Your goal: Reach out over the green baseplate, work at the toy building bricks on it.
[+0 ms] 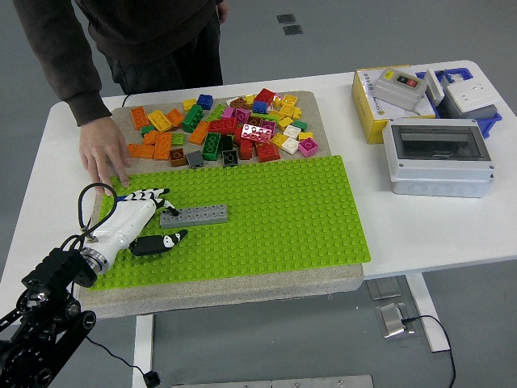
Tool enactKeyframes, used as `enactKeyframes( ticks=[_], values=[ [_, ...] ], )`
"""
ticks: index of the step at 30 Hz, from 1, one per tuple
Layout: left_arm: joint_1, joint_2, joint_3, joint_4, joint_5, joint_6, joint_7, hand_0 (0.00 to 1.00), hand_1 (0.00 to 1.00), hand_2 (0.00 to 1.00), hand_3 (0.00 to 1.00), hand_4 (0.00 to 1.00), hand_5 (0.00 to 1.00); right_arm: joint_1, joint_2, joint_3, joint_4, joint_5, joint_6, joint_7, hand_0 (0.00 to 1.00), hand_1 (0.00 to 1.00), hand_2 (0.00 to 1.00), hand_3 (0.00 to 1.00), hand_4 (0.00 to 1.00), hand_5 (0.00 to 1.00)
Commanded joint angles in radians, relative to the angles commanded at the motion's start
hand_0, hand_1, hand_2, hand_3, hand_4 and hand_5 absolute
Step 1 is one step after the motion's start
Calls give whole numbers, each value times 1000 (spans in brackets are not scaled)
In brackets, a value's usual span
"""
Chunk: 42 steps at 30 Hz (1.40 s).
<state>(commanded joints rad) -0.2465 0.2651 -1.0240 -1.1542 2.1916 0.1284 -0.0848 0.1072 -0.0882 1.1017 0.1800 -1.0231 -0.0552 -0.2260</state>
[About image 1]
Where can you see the person's right hand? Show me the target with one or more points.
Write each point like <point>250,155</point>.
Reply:
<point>103,149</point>

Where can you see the person's left hand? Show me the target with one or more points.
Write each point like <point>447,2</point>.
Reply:
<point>222,11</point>

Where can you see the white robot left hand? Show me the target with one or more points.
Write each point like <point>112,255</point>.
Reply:
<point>127,220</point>

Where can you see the person's right forearm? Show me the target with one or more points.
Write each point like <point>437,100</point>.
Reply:
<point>68,68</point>

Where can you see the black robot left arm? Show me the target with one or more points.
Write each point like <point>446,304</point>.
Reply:
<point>52,266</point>

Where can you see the orange toy brick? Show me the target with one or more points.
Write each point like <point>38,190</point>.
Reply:
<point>139,117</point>
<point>199,132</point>
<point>150,138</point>
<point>141,151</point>
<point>162,146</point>
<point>175,117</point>

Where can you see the small green toy brick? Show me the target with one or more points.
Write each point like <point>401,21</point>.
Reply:
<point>299,124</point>
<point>147,130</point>

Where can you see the long yellow toy brick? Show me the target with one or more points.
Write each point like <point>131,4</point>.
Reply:
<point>159,120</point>

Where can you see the brown toy brick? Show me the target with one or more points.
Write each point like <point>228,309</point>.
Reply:
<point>177,157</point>
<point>238,102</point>

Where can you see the small lime toy brick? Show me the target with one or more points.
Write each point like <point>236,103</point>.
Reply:
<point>177,139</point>

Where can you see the small dark grey toy brick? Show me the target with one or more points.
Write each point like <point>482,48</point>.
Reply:
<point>194,159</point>

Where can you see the small yellow toy brick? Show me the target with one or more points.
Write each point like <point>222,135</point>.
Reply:
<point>249,99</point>
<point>305,135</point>
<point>189,104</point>

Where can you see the blue toy brick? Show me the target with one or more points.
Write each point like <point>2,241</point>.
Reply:
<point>204,101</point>
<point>259,107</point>

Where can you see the long green toy brick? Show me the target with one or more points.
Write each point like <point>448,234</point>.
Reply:
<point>192,118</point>
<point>211,146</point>

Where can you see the pink toy brick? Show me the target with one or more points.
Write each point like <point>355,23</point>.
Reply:
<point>228,112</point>

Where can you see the magenta toy brick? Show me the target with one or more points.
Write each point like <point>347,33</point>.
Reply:
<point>268,126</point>
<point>308,147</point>
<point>242,115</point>

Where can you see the maroon toy brick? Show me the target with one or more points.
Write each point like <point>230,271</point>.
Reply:
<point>255,120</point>

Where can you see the black toy brick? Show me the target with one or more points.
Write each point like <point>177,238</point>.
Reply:
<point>229,158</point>
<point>227,142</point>

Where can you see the glossy long red toy brick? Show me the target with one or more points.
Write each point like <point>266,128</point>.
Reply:
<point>256,133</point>

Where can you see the white toy brick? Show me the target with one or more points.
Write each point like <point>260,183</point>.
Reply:
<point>292,131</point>
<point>289,145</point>

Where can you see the green studded baseplate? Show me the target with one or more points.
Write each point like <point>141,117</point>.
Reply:
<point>266,226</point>

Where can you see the black floor tape square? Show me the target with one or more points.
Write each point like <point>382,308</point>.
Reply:
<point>286,18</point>
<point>292,29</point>

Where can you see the grey-brown foam mat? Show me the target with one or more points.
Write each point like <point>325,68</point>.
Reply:
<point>202,297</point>

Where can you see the white table leg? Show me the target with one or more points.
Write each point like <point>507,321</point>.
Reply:
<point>428,315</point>
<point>142,351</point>

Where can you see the yellow cardboard box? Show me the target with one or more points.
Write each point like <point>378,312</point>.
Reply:
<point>365,109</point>

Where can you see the long metal floor plate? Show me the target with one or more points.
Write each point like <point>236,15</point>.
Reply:
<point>323,382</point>
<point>222,385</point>

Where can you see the white plastic panel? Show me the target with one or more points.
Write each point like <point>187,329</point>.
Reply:
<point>432,85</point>

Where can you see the flat metal floor plate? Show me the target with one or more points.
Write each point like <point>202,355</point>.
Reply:
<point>383,289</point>

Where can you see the grey distribution box clear lid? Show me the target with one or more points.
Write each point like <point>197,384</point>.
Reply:
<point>438,174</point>

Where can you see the metal floor socket plate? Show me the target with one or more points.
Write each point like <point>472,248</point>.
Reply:
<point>392,321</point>

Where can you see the blue plastic bin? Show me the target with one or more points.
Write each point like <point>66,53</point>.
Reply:
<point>490,120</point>

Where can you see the grey push-button switch box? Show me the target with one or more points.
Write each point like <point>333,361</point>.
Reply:
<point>398,89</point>

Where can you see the white wall socket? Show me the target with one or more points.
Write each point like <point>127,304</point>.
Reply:
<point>470,95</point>

